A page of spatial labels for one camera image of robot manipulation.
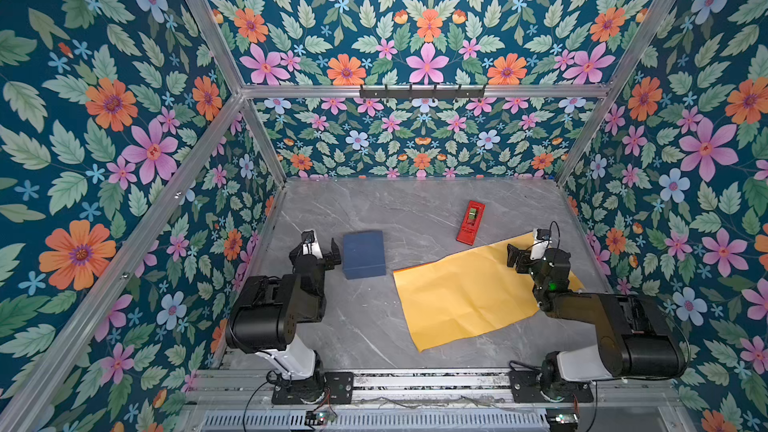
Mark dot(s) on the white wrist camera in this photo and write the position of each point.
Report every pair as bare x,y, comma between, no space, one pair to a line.
309,244
541,242

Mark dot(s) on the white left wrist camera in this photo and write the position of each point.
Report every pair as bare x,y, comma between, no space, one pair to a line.
309,244

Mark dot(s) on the left small circuit board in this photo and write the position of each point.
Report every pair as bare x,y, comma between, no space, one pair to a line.
323,418

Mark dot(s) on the right small circuit board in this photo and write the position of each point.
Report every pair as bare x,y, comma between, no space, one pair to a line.
562,422

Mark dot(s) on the red tape dispenser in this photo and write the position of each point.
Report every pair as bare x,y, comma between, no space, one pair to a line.
470,224

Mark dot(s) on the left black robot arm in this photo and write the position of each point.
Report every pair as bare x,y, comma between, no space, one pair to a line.
268,311

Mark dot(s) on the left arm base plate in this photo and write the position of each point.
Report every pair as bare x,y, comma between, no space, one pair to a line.
333,387

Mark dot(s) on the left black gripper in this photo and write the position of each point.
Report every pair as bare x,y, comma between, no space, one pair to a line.
327,253

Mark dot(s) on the small circuit board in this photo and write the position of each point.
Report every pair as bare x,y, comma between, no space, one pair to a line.
323,418
562,422

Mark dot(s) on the blue gift box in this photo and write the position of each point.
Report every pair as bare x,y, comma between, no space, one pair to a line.
363,255

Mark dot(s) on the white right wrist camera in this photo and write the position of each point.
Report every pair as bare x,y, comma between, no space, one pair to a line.
541,242

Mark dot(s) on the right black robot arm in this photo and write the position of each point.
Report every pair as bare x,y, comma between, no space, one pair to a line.
633,340

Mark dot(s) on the aluminium mounting rail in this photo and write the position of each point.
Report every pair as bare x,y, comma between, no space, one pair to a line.
481,387

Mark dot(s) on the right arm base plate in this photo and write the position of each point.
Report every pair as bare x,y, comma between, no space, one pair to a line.
528,386

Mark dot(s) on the black hook rail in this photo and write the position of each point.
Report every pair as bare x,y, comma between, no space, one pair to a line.
409,92

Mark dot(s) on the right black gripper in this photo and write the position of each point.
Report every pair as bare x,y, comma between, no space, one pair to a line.
519,258

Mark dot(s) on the white slotted cable duct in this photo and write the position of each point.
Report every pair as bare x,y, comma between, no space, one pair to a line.
379,420

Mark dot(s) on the yellow orange wrapping paper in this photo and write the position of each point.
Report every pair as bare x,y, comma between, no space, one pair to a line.
465,295

